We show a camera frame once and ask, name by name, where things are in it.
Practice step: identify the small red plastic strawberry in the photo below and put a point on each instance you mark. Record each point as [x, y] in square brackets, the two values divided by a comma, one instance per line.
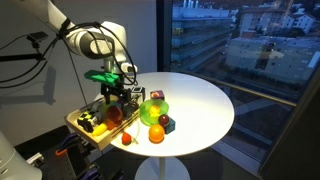
[126, 138]

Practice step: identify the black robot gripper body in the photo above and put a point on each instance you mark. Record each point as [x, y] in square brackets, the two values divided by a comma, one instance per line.
[115, 89]

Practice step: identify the yellow window handrail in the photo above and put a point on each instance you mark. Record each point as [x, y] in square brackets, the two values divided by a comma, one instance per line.
[233, 87]

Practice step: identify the teal cube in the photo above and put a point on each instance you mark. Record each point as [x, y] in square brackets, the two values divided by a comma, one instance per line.
[171, 126]

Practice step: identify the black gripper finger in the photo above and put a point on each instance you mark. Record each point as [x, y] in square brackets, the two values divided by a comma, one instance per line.
[127, 106]
[106, 99]

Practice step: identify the dark window frame post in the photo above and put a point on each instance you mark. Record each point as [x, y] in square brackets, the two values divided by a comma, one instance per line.
[164, 33]

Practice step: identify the white table pedestal base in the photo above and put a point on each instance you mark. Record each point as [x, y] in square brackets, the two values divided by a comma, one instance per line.
[163, 170]

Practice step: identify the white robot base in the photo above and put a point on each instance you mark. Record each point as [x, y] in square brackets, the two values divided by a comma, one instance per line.
[15, 160]

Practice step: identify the translucent green bowl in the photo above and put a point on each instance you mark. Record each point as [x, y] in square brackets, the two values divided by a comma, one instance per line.
[145, 115]

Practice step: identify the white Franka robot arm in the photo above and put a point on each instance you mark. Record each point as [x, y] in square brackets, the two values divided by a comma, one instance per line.
[86, 43]

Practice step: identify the red plastic apple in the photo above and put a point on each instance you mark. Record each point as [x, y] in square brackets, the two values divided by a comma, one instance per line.
[115, 114]

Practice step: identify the plastic orange fruit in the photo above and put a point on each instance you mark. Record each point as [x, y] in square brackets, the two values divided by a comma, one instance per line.
[156, 134]

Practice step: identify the orange purple picture cube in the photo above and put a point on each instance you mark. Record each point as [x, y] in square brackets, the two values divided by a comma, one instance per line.
[157, 95]

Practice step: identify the wooden crate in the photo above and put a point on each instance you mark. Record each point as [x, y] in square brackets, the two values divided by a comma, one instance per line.
[100, 141]

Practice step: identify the dark red plastic plum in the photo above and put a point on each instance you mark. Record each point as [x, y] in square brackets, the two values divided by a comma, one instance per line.
[163, 120]

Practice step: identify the black horizontal stand bar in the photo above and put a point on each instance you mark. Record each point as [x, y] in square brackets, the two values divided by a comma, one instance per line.
[20, 57]

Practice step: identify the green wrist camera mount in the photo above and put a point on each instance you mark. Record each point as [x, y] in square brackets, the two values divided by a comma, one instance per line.
[101, 76]

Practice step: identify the yellow toy in bowl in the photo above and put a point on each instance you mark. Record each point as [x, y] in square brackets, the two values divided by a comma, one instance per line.
[155, 110]

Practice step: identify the yellow plastic banana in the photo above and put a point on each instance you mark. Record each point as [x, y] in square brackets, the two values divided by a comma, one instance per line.
[99, 130]

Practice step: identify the pale window base ledge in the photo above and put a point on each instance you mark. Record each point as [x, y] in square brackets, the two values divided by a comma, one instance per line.
[240, 158]

